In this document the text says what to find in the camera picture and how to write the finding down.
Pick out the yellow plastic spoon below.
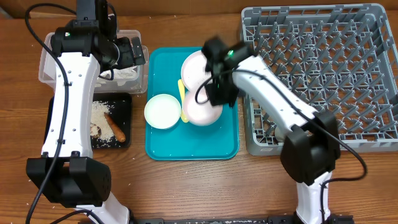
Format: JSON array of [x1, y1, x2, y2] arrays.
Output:
[[178, 79, 189, 123]]

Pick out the grey dishwasher rack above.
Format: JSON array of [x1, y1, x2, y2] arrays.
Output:
[[241, 3, 397, 152]]

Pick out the white napkin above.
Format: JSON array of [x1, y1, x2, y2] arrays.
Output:
[[98, 67, 139, 86]]

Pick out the cream bowl with rice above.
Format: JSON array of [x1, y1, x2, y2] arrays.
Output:
[[144, 94, 182, 129]]

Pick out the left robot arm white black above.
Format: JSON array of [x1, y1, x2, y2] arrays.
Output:
[[26, 1, 148, 223]]

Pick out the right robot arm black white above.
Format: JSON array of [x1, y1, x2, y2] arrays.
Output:
[[199, 36, 368, 223]]

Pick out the brown food piece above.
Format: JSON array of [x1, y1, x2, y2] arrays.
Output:
[[90, 123, 101, 139]]

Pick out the teal serving tray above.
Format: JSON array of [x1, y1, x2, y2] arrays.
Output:
[[145, 47, 239, 161]]

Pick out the spilled white rice pile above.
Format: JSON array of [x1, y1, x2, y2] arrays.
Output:
[[91, 101, 114, 144]]

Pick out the clear plastic bin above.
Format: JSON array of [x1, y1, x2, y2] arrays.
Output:
[[39, 45, 149, 97]]

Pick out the white cup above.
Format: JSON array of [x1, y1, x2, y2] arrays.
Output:
[[274, 126, 285, 142]]

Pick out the brown sausage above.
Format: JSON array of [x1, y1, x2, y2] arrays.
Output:
[[104, 113, 126, 142]]

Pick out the black tray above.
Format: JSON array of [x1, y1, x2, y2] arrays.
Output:
[[45, 92, 133, 149]]

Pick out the pink plate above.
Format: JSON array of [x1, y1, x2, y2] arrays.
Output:
[[181, 50, 211, 91]]

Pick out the pink bowl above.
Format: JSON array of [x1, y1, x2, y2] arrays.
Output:
[[183, 91, 223, 126]]

